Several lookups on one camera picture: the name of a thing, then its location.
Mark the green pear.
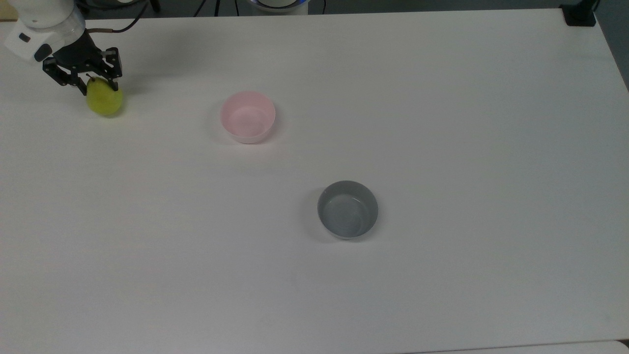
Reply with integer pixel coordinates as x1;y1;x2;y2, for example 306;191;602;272
86;76;124;117

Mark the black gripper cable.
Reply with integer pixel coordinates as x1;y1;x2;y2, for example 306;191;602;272
87;0;150;34

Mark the white robot base blue ring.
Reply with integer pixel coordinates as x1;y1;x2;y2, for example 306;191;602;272
246;0;311;15

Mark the pink plastic bowl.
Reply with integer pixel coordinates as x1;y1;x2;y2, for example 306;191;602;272
220;91;276;145

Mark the black clamp mount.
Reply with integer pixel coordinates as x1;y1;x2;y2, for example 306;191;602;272
560;0;601;27

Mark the gray plastic bowl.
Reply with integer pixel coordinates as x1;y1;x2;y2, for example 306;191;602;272
317;180;379;240

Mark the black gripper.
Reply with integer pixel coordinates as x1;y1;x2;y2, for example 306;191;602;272
42;29;123;96

